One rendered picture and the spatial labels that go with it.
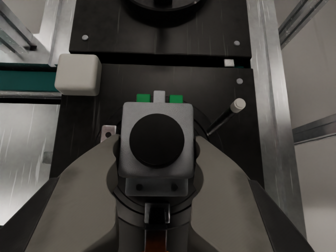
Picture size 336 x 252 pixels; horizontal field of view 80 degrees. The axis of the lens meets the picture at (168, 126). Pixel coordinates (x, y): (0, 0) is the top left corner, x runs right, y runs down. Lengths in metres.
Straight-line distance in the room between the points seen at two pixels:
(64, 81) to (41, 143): 0.11
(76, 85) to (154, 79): 0.09
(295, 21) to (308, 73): 0.14
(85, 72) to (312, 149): 0.38
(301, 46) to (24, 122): 0.51
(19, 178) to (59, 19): 0.23
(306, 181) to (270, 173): 0.15
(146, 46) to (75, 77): 0.10
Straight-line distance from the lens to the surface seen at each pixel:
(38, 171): 0.33
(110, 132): 0.21
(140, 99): 0.18
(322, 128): 0.30
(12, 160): 0.35
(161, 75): 0.26
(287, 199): 0.28
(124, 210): 0.22
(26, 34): 0.34
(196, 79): 0.26
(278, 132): 0.29
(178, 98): 0.18
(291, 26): 0.38
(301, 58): 0.49
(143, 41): 0.29
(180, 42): 0.29
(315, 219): 0.43
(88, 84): 0.25
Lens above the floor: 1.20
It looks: 76 degrees down
